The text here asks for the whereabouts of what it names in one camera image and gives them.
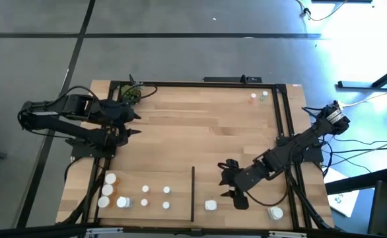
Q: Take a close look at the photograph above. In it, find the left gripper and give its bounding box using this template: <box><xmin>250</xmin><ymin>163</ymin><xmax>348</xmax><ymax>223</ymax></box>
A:
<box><xmin>112</xmin><ymin>104</ymin><xmax>143</xmax><ymax>146</ymax></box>

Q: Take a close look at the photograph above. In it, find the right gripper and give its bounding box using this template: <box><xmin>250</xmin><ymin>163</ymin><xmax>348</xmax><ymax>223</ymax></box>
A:
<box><xmin>218</xmin><ymin>159</ymin><xmax>247</xmax><ymax>198</ymax></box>

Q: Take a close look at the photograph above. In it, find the succulent plant black pot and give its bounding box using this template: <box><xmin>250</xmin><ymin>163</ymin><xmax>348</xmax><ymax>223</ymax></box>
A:
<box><xmin>120</xmin><ymin>74</ymin><xmax>146</xmax><ymax>106</ymax></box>

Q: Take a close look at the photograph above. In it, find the white printed sheet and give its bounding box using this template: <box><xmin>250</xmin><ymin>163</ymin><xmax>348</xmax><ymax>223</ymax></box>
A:
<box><xmin>323</xmin><ymin>167</ymin><xmax>360</xmax><ymax>218</ymax></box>

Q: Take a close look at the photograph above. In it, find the black metal beam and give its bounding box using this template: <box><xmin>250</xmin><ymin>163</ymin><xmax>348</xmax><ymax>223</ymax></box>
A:
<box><xmin>325</xmin><ymin>167</ymin><xmax>387</xmax><ymax>196</ymax></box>

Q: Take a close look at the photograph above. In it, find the dark grey cabinet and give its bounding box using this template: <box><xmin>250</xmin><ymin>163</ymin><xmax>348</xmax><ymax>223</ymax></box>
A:
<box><xmin>367</xmin><ymin>180</ymin><xmax>387</xmax><ymax>238</ymax></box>

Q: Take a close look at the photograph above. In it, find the grey metal floor bar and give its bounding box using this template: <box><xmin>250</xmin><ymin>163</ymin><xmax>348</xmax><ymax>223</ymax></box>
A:
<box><xmin>337</xmin><ymin>80</ymin><xmax>387</xmax><ymax>91</ymax></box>

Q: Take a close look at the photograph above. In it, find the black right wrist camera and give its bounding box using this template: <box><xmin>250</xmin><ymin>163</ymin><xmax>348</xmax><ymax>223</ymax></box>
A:
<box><xmin>233</xmin><ymin>191</ymin><xmax>250</xmax><ymax>211</ymax></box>

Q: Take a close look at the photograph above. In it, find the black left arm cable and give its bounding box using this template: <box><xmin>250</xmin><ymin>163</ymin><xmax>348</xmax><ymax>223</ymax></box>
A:
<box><xmin>53</xmin><ymin>84</ymin><xmax>158</xmax><ymax>106</ymax></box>

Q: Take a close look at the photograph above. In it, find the black frame crossbar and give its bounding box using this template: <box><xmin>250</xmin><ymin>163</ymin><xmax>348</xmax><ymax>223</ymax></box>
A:
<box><xmin>0</xmin><ymin>223</ymin><xmax>387</xmax><ymax>238</ymax></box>

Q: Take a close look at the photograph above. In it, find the black metal table frame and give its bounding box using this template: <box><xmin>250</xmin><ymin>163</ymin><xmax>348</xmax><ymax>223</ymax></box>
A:
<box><xmin>56</xmin><ymin>79</ymin><xmax>335</xmax><ymax>232</ymax></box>

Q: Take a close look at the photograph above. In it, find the black flat bracket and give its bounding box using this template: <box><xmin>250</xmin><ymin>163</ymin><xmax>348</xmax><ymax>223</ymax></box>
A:
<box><xmin>203</xmin><ymin>75</ymin><xmax>263</xmax><ymax>83</ymax></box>

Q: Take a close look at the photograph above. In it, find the beige floor cable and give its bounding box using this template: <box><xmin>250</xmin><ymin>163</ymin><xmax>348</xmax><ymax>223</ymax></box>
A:
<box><xmin>295</xmin><ymin>0</ymin><xmax>349</xmax><ymax>22</ymax></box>
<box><xmin>325</xmin><ymin>134</ymin><xmax>387</xmax><ymax>166</ymax></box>
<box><xmin>341</xmin><ymin>86</ymin><xmax>387</xmax><ymax>108</ymax></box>

